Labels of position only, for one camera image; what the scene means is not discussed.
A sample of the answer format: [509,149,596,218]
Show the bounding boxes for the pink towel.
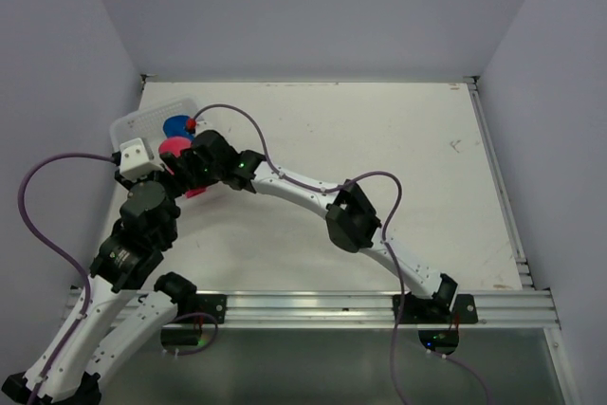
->
[158,137,207,199]

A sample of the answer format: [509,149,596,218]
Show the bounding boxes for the blue towel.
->
[162,115,193,140]

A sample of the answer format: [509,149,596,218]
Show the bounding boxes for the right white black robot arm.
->
[159,130,458,322]

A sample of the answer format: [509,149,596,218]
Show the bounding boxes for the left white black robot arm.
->
[2,172,197,404]

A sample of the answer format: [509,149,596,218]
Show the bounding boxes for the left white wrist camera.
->
[119,138,161,181]

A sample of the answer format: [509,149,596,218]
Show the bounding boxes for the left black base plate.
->
[178,292,228,324]

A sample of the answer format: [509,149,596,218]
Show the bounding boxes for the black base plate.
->
[178,292,228,324]
[399,293,479,324]

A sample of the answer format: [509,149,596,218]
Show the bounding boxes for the front aluminium rail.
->
[198,290,560,329]

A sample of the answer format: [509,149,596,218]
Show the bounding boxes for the aluminium rail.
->
[464,77,536,290]
[198,290,560,329]

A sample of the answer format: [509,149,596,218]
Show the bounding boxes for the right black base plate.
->
[399,293,479,324]

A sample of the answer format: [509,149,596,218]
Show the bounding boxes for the right aluminium rail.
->
[464,77,536,290]

